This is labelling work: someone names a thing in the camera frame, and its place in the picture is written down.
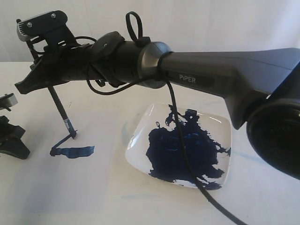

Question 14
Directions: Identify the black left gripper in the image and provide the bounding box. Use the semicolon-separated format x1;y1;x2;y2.
0;116;30;159

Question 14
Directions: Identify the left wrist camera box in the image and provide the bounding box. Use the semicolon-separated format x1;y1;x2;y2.
0;93;18;112

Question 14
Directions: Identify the white square paint plate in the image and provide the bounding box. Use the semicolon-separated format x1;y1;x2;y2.
125;103;232;190

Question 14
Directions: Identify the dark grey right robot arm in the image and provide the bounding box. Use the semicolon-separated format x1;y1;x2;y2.
15;31;300;179

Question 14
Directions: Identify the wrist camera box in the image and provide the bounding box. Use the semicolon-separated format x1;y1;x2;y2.
0;93;18;112
16;10;68;42

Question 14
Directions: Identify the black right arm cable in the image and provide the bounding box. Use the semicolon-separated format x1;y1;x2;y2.
75;11;249;225

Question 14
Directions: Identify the white paper sheet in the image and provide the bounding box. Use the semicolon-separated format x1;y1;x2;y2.
4;110;118;213

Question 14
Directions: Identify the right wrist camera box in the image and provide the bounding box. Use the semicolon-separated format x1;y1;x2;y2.
16;10;68;42

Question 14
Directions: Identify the black paintbrush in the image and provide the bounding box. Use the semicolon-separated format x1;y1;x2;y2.
26;41;76;139

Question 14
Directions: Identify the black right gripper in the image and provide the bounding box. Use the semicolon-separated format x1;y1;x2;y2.
15;44;94;95

